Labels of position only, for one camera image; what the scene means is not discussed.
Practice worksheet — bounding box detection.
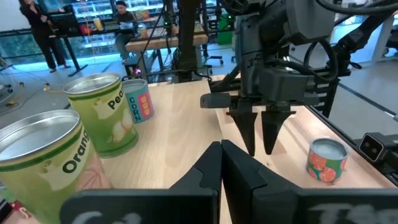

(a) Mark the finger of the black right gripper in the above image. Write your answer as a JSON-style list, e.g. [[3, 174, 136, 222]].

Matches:
[[261, 107, 297, 156], [226, 107, 259, 157]]

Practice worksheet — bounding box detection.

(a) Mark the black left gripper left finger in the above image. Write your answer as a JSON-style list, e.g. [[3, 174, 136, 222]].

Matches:
[[59, 140, 223, 224]]

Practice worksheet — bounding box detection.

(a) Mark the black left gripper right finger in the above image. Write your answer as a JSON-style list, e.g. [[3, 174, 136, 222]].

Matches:
[[221, 139, 398, 224]]

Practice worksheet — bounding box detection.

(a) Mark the short blue pink corn can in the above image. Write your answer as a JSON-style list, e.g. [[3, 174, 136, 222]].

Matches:
[[121, 78, 155, 124]]

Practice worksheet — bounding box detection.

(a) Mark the tall green pear-label can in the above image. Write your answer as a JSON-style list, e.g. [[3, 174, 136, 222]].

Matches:
[[63, 73, 140, 159]]

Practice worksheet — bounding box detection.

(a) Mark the tall green orange-label can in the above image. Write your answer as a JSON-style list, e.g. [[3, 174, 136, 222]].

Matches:
[[0, 109, 113, 224]]

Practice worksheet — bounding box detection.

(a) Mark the green bin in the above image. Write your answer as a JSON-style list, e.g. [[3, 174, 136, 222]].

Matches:
[[217, 14, 236, 46]]

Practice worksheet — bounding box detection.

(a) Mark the long wooden workbench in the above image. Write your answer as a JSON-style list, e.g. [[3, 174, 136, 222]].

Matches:
[[126, 26, 209, 83]]

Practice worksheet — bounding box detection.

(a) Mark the person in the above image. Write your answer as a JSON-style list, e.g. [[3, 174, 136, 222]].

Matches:
[[113, 0, 139, 65], [18, 0, 72, 74]]

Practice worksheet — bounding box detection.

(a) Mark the black standing desk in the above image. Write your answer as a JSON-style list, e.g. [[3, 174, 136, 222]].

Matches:
[[46, 11, 90, 77]]

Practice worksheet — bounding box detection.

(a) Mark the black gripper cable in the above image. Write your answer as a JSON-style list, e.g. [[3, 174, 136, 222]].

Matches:
[[303, 39, 340, 83]]

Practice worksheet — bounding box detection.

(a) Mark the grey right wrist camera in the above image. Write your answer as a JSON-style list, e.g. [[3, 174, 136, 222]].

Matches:
[[285, 0, 336, 46]]

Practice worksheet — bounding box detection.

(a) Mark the black upright post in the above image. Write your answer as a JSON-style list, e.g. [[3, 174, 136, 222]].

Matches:
[[175, 0, 203, 83]]

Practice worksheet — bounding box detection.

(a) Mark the black table-level camera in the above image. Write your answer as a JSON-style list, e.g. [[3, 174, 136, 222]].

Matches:
[[357, 132, 393, 163]]

